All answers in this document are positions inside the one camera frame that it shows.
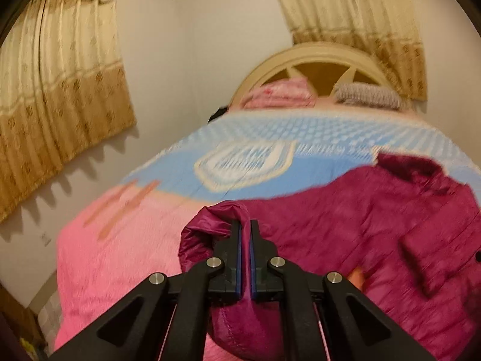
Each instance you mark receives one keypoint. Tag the beige patterned curtain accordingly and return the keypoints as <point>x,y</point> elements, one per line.
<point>64,82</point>
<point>353,11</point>

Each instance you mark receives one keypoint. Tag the blue and pink printed blanket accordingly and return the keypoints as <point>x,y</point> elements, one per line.
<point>158,165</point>

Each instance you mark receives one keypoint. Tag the brown wooden furniture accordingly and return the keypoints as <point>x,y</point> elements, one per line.
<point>18,319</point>

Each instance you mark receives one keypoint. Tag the pink folded quilt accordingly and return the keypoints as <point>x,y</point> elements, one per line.
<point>278,92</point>

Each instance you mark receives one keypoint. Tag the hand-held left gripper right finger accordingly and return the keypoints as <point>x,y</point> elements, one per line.
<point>254,259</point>

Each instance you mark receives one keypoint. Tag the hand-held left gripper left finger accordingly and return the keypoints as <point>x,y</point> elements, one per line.
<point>236,259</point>

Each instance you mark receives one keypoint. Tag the magenta puffer jacket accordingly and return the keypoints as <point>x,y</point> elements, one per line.
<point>357,218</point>

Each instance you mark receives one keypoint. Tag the striped pillow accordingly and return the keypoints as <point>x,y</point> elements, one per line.
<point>366,96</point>

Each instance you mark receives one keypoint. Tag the peach bed sheet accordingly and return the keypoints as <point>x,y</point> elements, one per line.
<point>407,114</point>

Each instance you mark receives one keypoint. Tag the cream wooden headboard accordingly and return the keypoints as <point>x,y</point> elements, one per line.
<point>319,54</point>

